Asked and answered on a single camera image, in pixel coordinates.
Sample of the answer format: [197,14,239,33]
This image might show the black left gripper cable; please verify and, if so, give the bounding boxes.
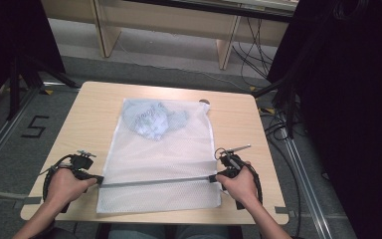
[39,153,78,204]

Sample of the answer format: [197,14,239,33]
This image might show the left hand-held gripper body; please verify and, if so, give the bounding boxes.
[59,149,97,182]

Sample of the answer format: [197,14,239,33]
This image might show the wooden desk frame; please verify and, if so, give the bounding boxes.
[41,0,299,71]

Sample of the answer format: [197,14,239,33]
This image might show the person's left leg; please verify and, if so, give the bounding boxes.
[107,224,167,239]

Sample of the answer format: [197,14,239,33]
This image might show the black curtain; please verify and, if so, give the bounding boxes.
[267,0,382,239]
[0,0,67,118]

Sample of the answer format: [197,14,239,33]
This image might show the person's right leg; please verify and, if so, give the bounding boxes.
[174,224,231,239]

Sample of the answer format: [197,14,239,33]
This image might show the black tripod stand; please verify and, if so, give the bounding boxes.
[6,56,81,121]

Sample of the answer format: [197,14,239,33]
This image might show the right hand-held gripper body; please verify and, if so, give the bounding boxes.
[214,143,252,177]

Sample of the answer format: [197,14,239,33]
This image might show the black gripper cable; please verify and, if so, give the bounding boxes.
[241,163,265,206]
[39,153,78,204]

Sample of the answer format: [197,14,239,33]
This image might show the hanging black cables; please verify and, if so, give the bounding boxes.
[232,17,277,88]

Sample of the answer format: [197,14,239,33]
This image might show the light blue printed garment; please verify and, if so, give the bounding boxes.
[122,99,191,141]

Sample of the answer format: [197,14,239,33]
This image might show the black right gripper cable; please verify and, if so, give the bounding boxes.
[241,163,265,206]

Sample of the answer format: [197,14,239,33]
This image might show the black tape floor mark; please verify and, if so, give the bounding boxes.
[21,115,51,139]

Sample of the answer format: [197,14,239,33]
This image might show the grey tape strip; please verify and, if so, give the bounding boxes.
[274,205,296,219]
[13,196,43,209]

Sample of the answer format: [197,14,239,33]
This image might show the white mesh laundry bag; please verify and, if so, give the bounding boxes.
[95,98,223,214]

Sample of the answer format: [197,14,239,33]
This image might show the person's leg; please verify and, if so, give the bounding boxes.
[174,224,231,239]
[107,224,167,239]

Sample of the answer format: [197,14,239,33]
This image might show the metal floor rail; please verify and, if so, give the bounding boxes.
[0,88,40,181]
[280,127,334,239]

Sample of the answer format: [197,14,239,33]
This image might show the person's left hand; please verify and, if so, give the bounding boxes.
[45,167,97,213]

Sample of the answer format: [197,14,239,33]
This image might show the black floor cables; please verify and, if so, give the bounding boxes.
[260,106,308,239]

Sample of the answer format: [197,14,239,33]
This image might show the person's right hand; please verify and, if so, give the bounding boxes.
[216,161,263,208]

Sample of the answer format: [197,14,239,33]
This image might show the black metal stand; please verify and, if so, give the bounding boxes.
[253,76,300,139]

